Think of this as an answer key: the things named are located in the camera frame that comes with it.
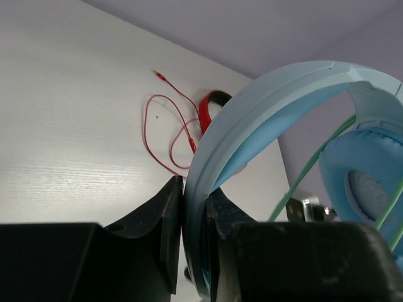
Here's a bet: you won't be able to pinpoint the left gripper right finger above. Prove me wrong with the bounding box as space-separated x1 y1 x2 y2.
206 189 276 301

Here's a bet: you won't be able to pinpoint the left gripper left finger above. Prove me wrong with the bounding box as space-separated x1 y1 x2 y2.
105 176 183 295

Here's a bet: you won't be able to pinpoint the light blue headphones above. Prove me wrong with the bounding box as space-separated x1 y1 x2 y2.
182 59 403 301

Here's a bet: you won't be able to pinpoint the green headphone cable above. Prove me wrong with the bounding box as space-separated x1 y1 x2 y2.
267 113 403 252

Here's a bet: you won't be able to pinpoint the red headphones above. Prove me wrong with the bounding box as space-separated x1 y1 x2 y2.
198 90 232 136

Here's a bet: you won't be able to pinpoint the red headphone cable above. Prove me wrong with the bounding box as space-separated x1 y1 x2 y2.
143 69 201 177

